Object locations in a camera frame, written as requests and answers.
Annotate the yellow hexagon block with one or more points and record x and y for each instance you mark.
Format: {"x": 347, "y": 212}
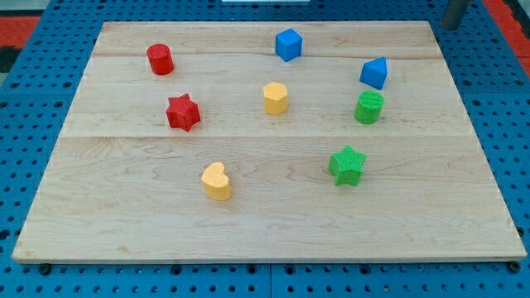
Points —
{"x": 275, "y": 98}

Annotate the red star block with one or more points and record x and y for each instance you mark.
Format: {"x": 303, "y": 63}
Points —
{"x": 182, "y": 112}

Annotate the yellow heart block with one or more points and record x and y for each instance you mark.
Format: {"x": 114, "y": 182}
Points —
{"x": 216, "y": 183}

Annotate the blue cube block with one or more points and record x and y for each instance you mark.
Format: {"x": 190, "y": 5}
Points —
{"x": 288, "y": 44}

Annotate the green cylinder block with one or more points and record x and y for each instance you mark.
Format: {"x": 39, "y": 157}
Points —
{"x": 369, "y": 106}

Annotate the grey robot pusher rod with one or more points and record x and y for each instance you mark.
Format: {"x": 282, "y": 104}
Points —
{"x": 453, "y": 14}

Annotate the red cylinder block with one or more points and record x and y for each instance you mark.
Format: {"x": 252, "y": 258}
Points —
{"x": 160, "y": 59}

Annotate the green star block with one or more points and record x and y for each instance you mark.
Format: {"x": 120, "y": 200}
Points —
{"x": 347, "y": 166}

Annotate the wooden board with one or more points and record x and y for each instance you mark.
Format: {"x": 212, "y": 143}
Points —
{"x": 122, "y": 186}

